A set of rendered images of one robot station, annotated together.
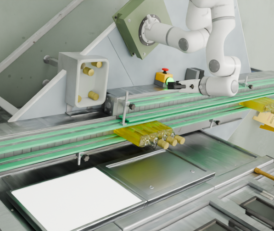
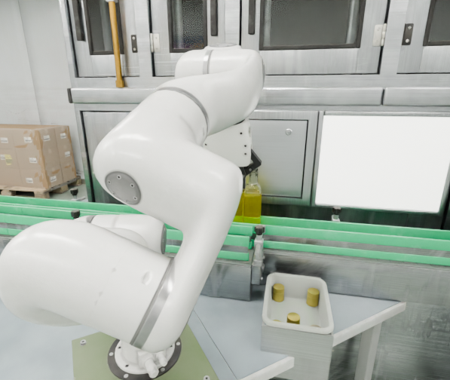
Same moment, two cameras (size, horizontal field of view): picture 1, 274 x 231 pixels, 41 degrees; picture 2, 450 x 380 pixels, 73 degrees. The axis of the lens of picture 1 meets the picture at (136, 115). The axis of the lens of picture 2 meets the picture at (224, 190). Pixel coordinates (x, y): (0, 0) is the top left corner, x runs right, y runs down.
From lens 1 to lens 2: 1.33 m
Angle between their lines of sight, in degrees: 50
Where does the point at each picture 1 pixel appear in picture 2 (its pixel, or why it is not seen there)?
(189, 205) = (270, 82)
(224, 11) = (188, 108)
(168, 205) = (301, 91)
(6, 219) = not seen: outside the picture
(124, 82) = (202, 301)
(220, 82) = not seen: hidden behind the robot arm
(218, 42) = (249, 77)
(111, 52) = (228, 349)
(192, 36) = (146, 234)
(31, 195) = (423, 194)
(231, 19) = (180, 87)
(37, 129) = (395, 266)
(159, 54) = not seen: hidden behind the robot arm
